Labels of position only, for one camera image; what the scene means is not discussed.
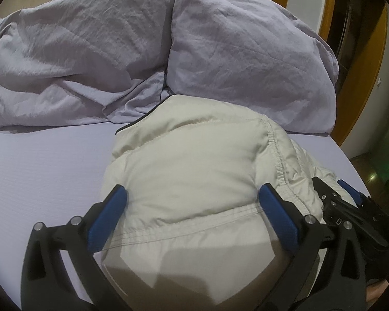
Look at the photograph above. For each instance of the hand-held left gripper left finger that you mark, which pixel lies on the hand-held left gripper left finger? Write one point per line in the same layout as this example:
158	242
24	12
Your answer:
108	213

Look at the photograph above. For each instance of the lavender pillow left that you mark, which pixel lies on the lavender pillow left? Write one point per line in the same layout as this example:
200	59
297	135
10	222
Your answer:
77	64

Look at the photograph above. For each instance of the lavender pillow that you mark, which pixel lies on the lavender pillow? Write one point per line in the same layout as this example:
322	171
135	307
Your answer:
77	64
246	58

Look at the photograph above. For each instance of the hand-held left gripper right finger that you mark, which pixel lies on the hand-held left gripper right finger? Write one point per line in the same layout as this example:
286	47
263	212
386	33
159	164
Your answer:
277	217

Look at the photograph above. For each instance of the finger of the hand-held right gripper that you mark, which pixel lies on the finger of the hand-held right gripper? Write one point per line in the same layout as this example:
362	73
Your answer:
324	189
348	188

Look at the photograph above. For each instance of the orange wooden frame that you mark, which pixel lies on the orange wooden frame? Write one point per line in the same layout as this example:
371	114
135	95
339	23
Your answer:
363	81

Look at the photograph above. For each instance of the white puffer jacket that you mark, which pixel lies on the white puffer jacket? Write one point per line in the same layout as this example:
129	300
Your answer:
197	168

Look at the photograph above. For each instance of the person's right forearm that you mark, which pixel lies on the person's right forearm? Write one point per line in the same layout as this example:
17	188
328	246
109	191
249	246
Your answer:
377	301

